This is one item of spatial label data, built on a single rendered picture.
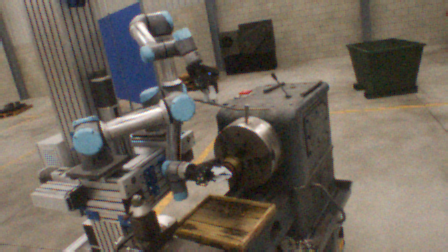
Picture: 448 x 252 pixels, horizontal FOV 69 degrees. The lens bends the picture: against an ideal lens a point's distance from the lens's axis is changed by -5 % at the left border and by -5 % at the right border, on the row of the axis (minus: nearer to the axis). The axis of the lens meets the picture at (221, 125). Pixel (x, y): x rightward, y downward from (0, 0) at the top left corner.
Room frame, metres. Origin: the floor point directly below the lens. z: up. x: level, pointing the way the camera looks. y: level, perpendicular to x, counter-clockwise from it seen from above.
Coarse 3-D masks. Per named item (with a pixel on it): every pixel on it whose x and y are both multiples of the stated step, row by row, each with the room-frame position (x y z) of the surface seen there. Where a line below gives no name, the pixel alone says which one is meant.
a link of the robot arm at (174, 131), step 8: (168, 128) 1.59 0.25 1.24; (176, 128) 1.58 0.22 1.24; (168, 136) 1.58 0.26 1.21; (176, 136) 1.58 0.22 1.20; (168, 144) 1.58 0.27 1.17; (176, 144) 1.57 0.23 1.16; (168, 152) 1.58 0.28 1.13; (176, 152) 1.57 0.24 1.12; (168, 160) 1.57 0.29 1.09; (176, 160) 1.57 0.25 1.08
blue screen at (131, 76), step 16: (112, 16) 7.87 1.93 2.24; (128, 16) 7.01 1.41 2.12; (112, 32) 8.08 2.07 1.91; (128, 32) 7.20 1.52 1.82; (112, 48) 8.38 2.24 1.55; (128, 48) 7.39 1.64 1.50; (112, 64) 8.67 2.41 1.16; (128, 64) 7.61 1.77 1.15; (144, 64) 6.78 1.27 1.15; (128, 80) 7.85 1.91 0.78; (144, 80) 6.96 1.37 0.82; (128, 96) 8.08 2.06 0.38; (128, 112) 8.03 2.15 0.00
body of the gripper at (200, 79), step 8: (192, 64) 1.46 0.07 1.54; (200, 64) 1.51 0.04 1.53; (192, 72) 1.47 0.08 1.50; (200, 72) 1.49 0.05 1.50; (208, 72) 1.50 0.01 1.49; (192, 80) 1.47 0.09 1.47; (200, 80) 1.44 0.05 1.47; (208, 80) 1.48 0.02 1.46; (192, 88) 1.47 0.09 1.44; (200, 88) 1.45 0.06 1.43
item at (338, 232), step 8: (312, 184) 1.57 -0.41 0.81; (328, 192) 1.55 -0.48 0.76; (344, 216) 1.59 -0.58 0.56; (336, 224) 1.71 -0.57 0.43; (336, 232) 1.69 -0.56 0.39; (328, 240) 1.66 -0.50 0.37; (336, 240) 1.68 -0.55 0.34; (344, 240) 1.78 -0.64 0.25; (328, 248) 1.67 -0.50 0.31; (336, 248) 1.66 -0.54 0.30
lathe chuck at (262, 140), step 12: (240, 120) 1.52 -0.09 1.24; (252, 120) 1.50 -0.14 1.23; (228, 132) 1.49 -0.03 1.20; (240, 132) 1.45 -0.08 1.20; (252, 132) 1.42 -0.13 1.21; (264, 132) 1.43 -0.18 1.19; (216, 144) 1.54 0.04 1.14; (240, 144) 1.46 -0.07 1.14; (252, 144) 1.42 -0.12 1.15; (264, 144) 1.39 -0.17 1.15; (276, 144) 1.43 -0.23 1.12; (216, 156) 1.55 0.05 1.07; (240, 156) 1.53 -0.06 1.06; (276, 156) 1.40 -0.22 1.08; (252, 168) 1.43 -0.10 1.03; (264, 168) 1.40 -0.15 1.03; (276, 168) 1.42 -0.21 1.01; (240, 180) 1.48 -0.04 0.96; (252, 180) 1.44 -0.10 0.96; (264, 180) 1.40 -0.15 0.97
